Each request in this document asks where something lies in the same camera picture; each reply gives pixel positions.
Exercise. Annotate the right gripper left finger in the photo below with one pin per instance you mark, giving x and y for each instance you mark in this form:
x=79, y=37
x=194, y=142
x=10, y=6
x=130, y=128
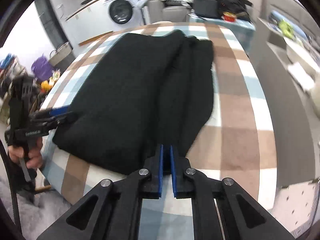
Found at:
x=111, y=210

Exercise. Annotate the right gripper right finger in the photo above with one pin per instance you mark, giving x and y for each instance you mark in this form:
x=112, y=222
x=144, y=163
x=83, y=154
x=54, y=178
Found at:
x=221, y=209

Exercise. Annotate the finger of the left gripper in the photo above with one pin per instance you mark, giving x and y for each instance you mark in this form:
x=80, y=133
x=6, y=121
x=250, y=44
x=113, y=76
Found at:
x=54, y=122
x=49, y=113

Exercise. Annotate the black knit garment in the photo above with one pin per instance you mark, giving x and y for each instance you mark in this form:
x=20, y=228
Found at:
x=145, y=91

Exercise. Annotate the pile of black clothes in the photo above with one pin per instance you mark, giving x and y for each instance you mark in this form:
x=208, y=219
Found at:
x=237, y=7

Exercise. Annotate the purple bag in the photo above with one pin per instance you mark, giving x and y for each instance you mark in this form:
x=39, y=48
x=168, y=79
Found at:
x=42, y=69

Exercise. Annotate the woven laundry basket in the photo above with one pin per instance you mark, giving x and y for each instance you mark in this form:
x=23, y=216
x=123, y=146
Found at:
x=62, y=57

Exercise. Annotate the checkered bed cover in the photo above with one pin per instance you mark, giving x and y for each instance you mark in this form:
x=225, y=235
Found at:
x=237, y=141

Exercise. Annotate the white cabinet counter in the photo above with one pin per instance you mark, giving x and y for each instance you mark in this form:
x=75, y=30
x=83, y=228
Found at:
x=88, y=22

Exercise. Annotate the white washing machine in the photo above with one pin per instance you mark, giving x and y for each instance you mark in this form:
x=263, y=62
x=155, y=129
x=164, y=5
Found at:
x=122, y=14

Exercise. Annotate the grey sofa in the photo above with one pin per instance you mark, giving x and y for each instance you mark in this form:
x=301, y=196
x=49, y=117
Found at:
x=166, y=10

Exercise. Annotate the teal checkered side table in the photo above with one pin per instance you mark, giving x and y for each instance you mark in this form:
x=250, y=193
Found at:
x=242, y=30

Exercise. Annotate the green plush toy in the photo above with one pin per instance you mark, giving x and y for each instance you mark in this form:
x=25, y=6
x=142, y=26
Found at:
x=286, y=29

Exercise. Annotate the black monitor box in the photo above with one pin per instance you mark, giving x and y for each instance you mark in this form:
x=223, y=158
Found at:
x=207, y=8

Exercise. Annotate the red snack cup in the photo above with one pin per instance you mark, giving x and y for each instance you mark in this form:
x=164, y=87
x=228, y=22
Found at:
x=229, y=17

